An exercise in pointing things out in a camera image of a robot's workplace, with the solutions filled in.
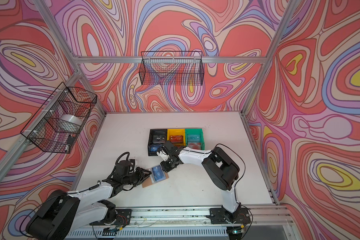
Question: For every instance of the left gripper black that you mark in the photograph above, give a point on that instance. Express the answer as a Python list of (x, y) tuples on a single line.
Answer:
[(141, 176)]

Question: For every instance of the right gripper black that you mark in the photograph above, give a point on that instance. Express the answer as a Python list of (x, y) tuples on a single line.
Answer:
[(166, 169)]

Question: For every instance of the tan leather card holder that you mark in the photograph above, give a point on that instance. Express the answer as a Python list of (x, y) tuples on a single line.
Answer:
[(150, 180)]

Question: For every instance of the blue VIP credit card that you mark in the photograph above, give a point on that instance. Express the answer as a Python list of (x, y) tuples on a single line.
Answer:
[(158, 173)]

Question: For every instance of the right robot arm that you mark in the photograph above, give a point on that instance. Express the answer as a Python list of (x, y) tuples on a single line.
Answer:
[(223, 172)]

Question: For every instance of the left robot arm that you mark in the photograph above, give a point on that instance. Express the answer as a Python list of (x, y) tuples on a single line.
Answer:
[(64, 212)]

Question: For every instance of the blue card in bin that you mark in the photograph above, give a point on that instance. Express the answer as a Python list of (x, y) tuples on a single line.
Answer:
[(155, 147)]

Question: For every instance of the red card upper yellow bin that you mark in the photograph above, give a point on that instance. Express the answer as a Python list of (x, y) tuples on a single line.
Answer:
[(176, 138)]

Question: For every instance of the red white card green bin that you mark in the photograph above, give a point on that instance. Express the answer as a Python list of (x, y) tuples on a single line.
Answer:
[(195, 146)]

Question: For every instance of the teal card in green bin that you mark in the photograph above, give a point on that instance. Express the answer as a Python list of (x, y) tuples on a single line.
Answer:
[(194, 138)]

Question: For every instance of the black storage bin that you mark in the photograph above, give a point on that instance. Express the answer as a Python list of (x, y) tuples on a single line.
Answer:
[(152, 133)]

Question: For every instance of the yellow storage bin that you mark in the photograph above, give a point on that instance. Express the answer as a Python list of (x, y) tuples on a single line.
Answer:
[(177, 132)]

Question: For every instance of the green storage bin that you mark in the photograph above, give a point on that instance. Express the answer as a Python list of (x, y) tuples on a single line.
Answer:
[(197, 132)]

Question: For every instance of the small black device in basket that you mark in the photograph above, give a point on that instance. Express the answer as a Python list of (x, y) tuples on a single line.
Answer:
[(70, 141)]

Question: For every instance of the grey tape roll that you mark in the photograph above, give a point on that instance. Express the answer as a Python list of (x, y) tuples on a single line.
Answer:
[(70, 123)]

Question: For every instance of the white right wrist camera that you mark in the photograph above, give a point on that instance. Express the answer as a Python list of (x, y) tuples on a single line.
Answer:
[(163, 155)]

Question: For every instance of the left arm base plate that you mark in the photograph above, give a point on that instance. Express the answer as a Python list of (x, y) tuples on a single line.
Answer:
[(120, 218)]

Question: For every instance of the aluminium front rail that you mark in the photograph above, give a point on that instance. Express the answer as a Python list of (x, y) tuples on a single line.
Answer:
[(145, 217)]

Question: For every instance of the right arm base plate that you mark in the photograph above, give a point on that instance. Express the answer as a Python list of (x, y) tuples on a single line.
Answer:
[(223, 216)]

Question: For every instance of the back wall wire basket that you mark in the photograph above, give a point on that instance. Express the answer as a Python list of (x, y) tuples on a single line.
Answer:
[(172, 68)]

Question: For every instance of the wall wire basket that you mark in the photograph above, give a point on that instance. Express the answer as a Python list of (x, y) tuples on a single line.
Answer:
[(45, 133), (172, 68)]

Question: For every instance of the left wall wire basket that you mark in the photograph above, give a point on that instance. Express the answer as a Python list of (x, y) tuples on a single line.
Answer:
[(45, 133)]

